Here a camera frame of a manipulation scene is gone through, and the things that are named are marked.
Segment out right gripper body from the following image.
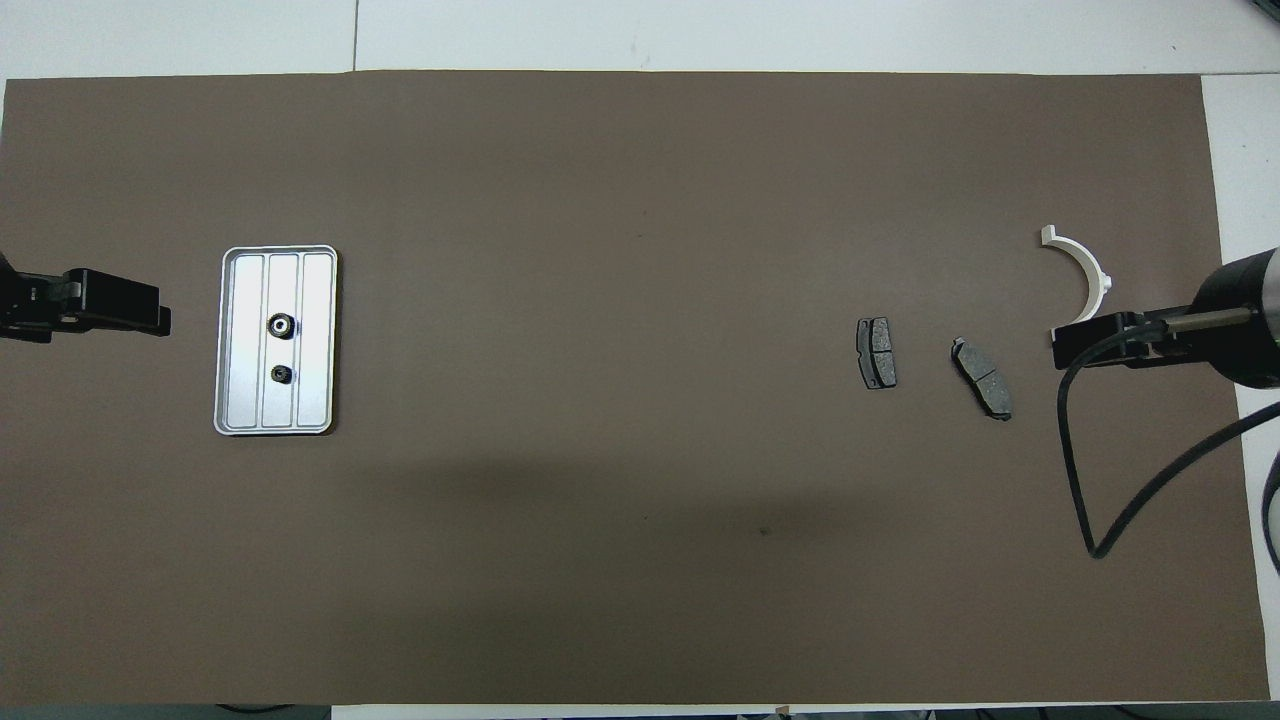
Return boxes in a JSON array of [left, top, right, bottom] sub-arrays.
[[1155, 249, 1269, 392]]

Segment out silver metal tray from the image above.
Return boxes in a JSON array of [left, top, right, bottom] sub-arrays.
[[212, 245, 340, 438]]

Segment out dark grey brake pad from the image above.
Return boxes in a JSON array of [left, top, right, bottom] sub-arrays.
[[856, 316, 899, 391], [949, 336, 1015, 423]]

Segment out white half ring bracket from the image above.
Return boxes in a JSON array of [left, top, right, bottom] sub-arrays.
[[1039, 224, 1114, 329]]

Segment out black cable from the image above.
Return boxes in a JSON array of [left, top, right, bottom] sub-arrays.
[[1057, 308, 1280, 561]]

